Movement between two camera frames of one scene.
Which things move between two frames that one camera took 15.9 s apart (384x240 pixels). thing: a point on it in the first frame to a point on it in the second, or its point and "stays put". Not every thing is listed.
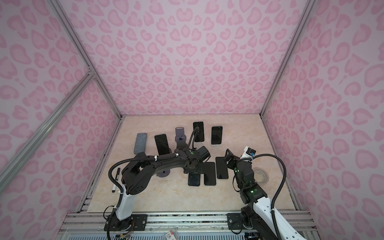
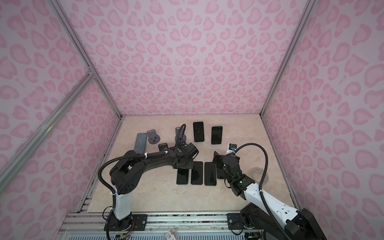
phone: x=162 y=144 to x=182 y=176
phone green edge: x=194 y=179 stays put
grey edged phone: x=221 y=168 stays put
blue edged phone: x=209 y=173 stays put
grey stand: x=163 y=174 to x=161 y=146
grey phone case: x=140 y=143 stays put
